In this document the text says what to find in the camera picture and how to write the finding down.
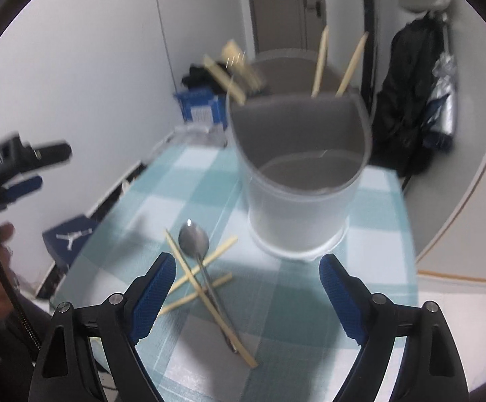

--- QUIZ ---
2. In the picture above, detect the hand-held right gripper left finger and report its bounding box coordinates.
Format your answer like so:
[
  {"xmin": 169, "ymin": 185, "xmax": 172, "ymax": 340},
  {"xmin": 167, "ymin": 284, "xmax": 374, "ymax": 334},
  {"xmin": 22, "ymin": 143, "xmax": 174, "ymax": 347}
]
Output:
[{"xmin": 27, "ymin": 252, "xmax": 177, "ymax": 402}]

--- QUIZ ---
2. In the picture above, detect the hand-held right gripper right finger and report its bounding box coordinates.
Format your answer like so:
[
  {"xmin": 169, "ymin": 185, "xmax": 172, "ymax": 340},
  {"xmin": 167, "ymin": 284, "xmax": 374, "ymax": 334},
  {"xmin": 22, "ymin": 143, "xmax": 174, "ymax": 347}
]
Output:
[{"xmin": 318, "ymin": 253, "xmax": 470, "ymax": 402}]

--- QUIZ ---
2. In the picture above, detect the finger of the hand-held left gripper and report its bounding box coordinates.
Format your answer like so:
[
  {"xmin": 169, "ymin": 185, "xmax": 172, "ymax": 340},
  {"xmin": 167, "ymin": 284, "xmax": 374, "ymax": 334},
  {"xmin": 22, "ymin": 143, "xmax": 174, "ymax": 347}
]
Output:
[
  {"xmin": 0, "ymin": 175, "xmax": 44, "ymax": 207},
  {"xmin": 17, "ymin": 134, "xmax": 73, "ymax": 167}
]

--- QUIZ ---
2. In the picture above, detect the metal spoon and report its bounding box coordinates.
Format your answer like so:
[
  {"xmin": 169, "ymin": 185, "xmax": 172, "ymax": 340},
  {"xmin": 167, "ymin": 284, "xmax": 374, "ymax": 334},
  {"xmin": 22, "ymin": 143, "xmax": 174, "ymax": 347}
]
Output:
[{"xmin": 178, "ymin": 222, "xmax": 240, "ymax": 353}]

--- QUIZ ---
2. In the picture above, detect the white utensil holder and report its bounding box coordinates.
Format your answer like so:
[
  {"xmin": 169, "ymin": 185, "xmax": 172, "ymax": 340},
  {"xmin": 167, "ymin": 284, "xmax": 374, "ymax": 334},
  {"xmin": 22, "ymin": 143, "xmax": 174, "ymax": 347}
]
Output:
[{"xmin": 225, "ymin": 49, "xmax": 374, "ymax": 263}]

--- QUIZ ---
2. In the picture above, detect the teal checkered tablecloth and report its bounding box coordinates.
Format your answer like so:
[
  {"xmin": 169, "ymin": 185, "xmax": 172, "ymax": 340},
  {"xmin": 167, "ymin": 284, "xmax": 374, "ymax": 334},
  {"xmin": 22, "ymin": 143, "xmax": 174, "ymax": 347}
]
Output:
[{"xmin": 51, "ymin": 143, "xmax": 420, "ymax": 402}]

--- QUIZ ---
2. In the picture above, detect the dark blue shoe box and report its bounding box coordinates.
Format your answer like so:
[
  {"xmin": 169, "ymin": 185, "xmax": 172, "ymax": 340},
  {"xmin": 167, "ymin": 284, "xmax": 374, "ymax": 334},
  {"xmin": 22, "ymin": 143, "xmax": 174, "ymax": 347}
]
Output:
[{"xmin": 42, "ymin": 214, "xmax": 100, "ymax": 269}]

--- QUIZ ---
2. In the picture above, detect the grey plastic bag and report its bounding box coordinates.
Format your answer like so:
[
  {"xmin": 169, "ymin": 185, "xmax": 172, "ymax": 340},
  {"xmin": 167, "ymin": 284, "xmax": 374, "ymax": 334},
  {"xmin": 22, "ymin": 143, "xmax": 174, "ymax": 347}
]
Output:
[{"xmin": 171, "ymin": 123, "xmax": 228, "ymax": 150}]

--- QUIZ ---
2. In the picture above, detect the blue printed box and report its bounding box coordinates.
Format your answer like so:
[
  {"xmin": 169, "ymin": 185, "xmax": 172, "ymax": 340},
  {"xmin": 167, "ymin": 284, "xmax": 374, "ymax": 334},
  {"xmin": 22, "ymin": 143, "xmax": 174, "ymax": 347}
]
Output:
[{"xmin": 172, "ymin": 88, "xmax": 228, "ymax": 127}]

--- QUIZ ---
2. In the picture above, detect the black backpack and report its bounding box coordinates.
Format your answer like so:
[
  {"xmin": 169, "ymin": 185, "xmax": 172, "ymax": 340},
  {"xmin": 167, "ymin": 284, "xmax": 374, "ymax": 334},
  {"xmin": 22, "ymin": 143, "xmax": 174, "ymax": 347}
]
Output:
[{"xmin": 370, "ymin": 12, "xmax": 447, "ymax": 177}]

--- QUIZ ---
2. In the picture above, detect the black metal stand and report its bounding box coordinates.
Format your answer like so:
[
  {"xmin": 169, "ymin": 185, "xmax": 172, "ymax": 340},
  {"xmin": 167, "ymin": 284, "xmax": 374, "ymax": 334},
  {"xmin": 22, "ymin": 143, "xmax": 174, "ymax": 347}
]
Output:
[{"xmin": 357, "ymin": 0, "xmax": 380, "ymax": 106}]

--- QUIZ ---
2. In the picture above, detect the grey door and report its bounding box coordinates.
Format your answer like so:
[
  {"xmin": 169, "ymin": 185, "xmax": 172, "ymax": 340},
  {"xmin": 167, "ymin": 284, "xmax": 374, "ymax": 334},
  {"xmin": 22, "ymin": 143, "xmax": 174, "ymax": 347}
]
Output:
[{"xmin": 245, "ymin": 0, "xmax": 328, "ymax": 58}]

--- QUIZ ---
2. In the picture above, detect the black cable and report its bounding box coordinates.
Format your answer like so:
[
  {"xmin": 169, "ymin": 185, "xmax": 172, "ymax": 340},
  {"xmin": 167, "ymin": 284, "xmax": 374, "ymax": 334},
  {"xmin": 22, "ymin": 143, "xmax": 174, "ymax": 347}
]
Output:
[{"xmin": 0, "ymin": 213, "xmax": 43, "ymax": 354}]

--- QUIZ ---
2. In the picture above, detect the thin wall cable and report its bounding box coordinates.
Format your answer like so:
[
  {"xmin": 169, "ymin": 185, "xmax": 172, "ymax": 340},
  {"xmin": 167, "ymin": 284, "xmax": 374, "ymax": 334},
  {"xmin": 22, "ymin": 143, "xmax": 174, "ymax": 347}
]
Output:
[{"xmin": 152, "ymin": 0, "xmax": 177, "ymax": 93}]

